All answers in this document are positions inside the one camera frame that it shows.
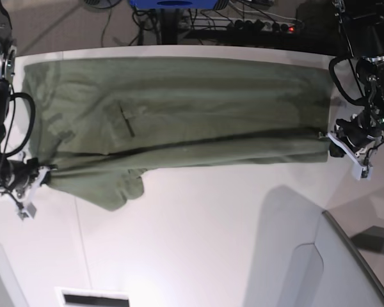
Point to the black table leg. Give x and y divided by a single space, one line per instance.
169 23

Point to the black power strip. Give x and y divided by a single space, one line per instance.
258 25

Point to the white slotted plate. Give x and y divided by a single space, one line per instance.
90 298

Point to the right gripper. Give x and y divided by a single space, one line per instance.
17 176

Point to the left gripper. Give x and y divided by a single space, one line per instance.
354 135

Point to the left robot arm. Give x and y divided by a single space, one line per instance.
361 24

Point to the green t-shirt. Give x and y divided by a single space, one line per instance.
105 122

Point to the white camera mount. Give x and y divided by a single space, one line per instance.
362 167
24 203

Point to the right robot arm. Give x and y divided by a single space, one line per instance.
8 53

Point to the blue box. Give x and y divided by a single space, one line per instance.
173 4

